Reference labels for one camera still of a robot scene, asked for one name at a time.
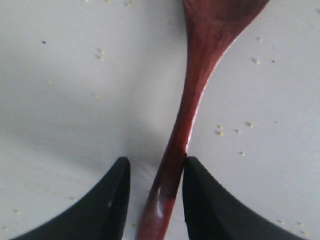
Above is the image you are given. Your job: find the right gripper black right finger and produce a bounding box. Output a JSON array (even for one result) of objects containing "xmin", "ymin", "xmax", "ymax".
[{"xmin": 182, "ymin": 157, "xmax": 299, "ymax": 240}]

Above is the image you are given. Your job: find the dark red wooden spoon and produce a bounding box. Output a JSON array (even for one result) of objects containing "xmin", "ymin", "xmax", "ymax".
[{"xmin": 136, "ymin": 0, "xmax": 268, "ymax": 240}]

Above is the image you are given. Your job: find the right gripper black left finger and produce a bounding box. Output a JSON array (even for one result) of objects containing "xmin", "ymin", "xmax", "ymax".
[{"xmin": 18, "ymin": 157, "xmax": 131, "ymax": 240}]

